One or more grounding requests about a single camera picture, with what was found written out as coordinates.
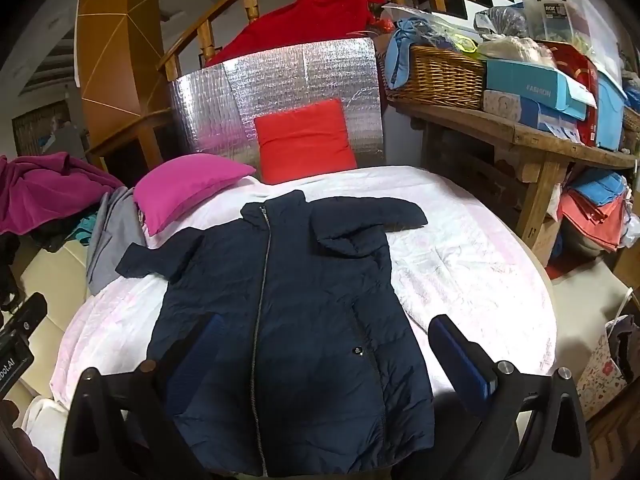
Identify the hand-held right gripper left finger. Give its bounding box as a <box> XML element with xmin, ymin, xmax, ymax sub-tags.
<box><xmin>59</xmin><ymin>314</ymin><xmax>227</xmax><ymax>480</ymax></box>

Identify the wooden stair railing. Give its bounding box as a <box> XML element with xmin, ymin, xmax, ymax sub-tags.
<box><xmin>157</xmin><ymin>0</ymin><xmax>556</xmax><ymax>81</ymax></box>

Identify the red gift box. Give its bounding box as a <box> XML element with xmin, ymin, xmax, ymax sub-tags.
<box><xmin>545</xmin><ymin>42</ymin><xmax>601</xmax><ymax>143</ymax></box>

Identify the blue folded cloth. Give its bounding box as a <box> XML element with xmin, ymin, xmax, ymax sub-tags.
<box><xmin>567</xmin><ymin>167</ymin><xmax>628</xmax><ymax>211</ymax></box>

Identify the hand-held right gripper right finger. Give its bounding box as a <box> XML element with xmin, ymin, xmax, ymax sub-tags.
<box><xmin>428</xmin><ymin>314</ymin><xmax>593</xmax><ymax>480</ymax></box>

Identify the white fleece blanket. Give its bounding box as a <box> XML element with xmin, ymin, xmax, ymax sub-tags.
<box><xmin>50</xmin><ymin>164</ymin><xmax>558</xmax><ymax>411</ymax></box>

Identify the white knit cloth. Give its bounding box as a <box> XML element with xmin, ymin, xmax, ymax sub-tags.
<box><xmin>477</xmin><ymin>36</ymin><xmax>556</xmax><ymax>68</ymax></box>

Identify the blue shoe box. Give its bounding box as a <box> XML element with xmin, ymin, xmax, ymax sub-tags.
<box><xmin>485</xmin><ymin>57</ymin><xmax>598</xmax><ymax>121</ymax></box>

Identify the cream sofa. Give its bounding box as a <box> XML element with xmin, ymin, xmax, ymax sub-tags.
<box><xmin>0</xmin><ymin>240</ymin><xmax>96</xmax><ymax>411</ymax></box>

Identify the red cloth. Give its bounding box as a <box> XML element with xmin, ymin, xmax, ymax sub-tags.
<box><xmin>205</xmin><ymin>0</ymin><xmax>388</xmax><ymax>68</ymax></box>
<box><xmin>253</xmin><ymin>99</ymin><xmax>358</xmax><ymax>185</ymax></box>

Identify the navy padded jacket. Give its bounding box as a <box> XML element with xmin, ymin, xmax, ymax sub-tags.
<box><xmin>116</xmin><ymin>190</ymin><xmax>436</xmax><ymax>478</ymax></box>

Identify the wicker basket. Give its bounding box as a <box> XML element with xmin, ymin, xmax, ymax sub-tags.
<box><xmin>385</xmin><ymin>95</ymin><xmax>640</xmax><ymax>266</ymax></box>
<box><xmin>382</xmin><ymin>45</ymin><xmax>488</xmax><ymax>109</ymax></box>

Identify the blue plastic bin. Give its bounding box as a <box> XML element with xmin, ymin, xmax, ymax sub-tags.
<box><xmin>595</xmin><ymin>67</ymin><xmax>628</xmax><ymax>151</ymax></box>

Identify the grey garment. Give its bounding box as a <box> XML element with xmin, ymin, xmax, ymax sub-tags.
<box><xmin>86</xmin><ymin>186</ymin><xmax>148</xmax><ymax>297</ymax></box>

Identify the teal cloth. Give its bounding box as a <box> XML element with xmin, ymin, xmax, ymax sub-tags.
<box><xmin>67</xmin><ymin>212</ymin><xmax>99</xmax><ymax>247</ymax></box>

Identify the floral tissue box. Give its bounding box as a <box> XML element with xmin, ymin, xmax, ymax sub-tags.
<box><xmin>482</xmin><ymin>89</ymin><xmax>538</xmax><ymax>126</ymax></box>

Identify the orange wooden column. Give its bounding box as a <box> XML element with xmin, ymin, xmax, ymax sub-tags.
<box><xmin>75</xmin><ymin>0</ymin><xmax>173</xmax><ymax>161</ymax></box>

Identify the floral gift bag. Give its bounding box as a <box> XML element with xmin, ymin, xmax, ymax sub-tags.
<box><xmin>575</xmin><ymin>315</ymin><xmax>630</xmax><ymax>421</ymax></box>

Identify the silver foil insulation panel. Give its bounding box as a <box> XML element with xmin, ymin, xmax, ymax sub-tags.
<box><xmin>167</xmin><ymin>35</ymin><xmax>386</xmax><ymax>171</ymax></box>

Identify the magenta cloth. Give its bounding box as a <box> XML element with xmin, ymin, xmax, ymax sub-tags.
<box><xmin>0</xmin><ymin>154</ymin><xmax>126</xmax><ymax>236</ymax></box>
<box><xmin>132</xmin><ymin>154</ymin><xmax>258</xmax><ymax>237</ymax></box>

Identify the blue cloth in basket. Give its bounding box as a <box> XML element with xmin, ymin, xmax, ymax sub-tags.
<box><xmin>387</xmin><ymin>20</ymin><xmax>451</xmax><ymax>88</ymax></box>

